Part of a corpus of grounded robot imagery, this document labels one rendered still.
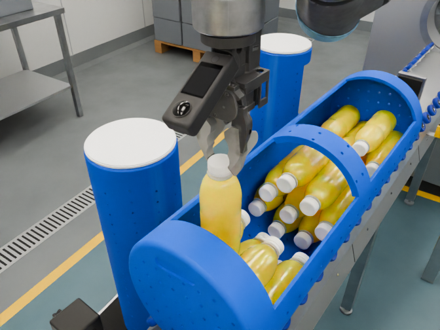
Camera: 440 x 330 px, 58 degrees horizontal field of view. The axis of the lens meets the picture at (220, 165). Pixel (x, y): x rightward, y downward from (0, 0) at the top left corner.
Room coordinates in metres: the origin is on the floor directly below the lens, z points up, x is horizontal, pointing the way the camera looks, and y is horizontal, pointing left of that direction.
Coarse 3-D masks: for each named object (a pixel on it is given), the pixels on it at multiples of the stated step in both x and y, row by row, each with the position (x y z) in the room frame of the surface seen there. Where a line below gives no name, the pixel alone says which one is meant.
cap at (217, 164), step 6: (210, 156) 0.50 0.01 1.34; (216, 156) 0.51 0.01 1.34; (222, 156) 0.51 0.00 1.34; (210, 162) 0.49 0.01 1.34; (216, 162) 0.49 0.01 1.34; (222, 162) 0.49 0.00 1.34; (228, 162) 0.49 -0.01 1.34; (210, 168) 0.48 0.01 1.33; (216, 168) 0.48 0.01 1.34; (222, 168) 0.48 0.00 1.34; (228, 168) 0.48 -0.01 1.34; (216, 174) 0.48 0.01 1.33; (222, 174) 0.48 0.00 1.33; (228, 174) 0.48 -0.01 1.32
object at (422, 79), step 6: (402, 72) 1.44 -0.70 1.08; (402, 78) 1.41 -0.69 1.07; (408, 78) 1.40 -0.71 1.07; (414, 78) 1.40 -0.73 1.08; (420, 78) 1.39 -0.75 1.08; (426, 78) 1.39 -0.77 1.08; (408, 84) 1.40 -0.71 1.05; (414, 84) 1.38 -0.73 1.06; (420, 84) 1.37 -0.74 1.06; (414, 90) 1.38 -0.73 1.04; (420, 90) 1.38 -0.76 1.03; (420, 96) 1.39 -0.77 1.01
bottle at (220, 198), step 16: (208, 176) 0.48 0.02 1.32; (208, 192) 0.47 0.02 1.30; (224, 192) 0.47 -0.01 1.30; (240, 192) 0.49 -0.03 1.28; (208, 208) 0.47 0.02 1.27; (224, 208) 0.46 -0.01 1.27; (240, 208) 0.48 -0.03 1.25; (208, 224) 0.47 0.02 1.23; (224, 224) 0.46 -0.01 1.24; (240, 224) 0.49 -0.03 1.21; (224, 240) 0.46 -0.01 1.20
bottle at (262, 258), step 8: (248, 248) 0.50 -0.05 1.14; (256, 248) 0.50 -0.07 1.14; (264, 248) 0.50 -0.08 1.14; (272, 248) 0.51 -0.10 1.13; (240, 256) 0.48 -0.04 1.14; (248, 256) 0.48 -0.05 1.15; (256, 256) 0.48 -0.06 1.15; (264, 256) 0.48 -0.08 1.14; (272, 256) 0.49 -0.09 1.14; (248, 264) 0.46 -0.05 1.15; (256, 264) 0.46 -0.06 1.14; (264, 264) 0.46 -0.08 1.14; (272, 264) 0.47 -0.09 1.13; (256, 272) 0.44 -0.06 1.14; (264, 272) 0.45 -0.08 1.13; (272, 272) 0.46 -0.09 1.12; (264, 280) 0.44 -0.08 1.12
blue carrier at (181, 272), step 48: (336, 96) 1.16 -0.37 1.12; (384, 96) 1.07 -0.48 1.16; (288, 144) 0.95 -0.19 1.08; (336, 144) 0.72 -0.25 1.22; (144, 240) 0.46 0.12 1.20; (192, 240) 0.43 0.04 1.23; (240, 240) 0.67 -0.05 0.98; (288, 240) 0.69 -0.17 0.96; (336, 240) 0.54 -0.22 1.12; (144, 288) 0.46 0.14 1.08; (192, 288) 0.39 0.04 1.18; (240, 288) 0.37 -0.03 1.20; (288, 288) 0.41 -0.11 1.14
